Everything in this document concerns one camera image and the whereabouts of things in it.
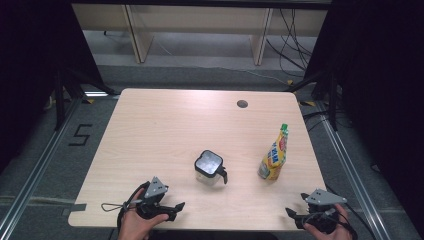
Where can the clear jar with black lid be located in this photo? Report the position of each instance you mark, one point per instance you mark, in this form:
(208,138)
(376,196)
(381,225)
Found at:
(208,163)

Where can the aluminium floor rail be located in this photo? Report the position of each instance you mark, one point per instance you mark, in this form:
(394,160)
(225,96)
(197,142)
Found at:
(346,166)
(40,166)

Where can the person's left hand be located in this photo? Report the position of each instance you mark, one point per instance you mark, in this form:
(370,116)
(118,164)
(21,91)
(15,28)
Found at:
(136,226)

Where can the yellow pouch with green cap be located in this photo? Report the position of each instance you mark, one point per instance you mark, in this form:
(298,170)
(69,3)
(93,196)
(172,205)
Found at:
(273,160)

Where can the black curtain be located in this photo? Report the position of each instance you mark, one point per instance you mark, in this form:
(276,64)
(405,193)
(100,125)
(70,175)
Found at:
(26,66)
(383,83)

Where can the black metal stand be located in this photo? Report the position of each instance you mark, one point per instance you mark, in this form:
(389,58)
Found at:
(60,100)
(332,103)

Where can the black crossbar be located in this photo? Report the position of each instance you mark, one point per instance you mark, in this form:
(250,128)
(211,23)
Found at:
(200,4)

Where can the round grey table grommet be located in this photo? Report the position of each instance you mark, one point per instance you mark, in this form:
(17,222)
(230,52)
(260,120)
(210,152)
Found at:
(242,103)

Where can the light wooden shelf unit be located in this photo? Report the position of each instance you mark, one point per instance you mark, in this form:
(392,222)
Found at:
(200,18)

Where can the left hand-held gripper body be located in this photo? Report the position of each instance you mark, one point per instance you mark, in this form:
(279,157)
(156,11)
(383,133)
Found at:
(156,188)

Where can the person's right hand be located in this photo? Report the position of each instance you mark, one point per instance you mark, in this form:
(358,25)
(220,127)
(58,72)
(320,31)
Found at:
(320,235)

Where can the yellow tape piece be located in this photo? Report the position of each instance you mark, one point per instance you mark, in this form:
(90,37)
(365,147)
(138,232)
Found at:
(309,103)
(290,81)
(89,101)

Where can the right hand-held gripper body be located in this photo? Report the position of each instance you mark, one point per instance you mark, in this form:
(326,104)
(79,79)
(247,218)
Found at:
(321,197)

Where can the grey tape strip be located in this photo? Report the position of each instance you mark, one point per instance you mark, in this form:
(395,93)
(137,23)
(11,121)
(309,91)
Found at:
(75,208)

